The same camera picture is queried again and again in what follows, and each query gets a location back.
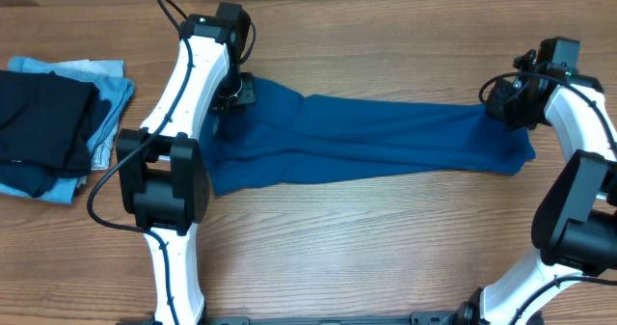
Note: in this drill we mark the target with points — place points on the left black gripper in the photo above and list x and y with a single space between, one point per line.
248 97

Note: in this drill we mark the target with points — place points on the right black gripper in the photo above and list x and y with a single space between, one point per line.
504 105

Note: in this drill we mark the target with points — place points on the blue polo shirt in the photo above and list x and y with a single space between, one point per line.
285 137

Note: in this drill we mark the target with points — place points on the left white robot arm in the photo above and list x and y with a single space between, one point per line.
164 182

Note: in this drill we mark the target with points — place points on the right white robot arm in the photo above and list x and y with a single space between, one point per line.
572 242

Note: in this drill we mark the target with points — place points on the light blue folded garment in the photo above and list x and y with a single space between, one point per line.
27 64

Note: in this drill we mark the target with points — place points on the black folded garment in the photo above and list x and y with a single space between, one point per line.
42 116

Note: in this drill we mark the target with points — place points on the dark navy folded garment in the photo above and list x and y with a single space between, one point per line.
24 180

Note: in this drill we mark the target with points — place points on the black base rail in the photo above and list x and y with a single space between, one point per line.
415 318

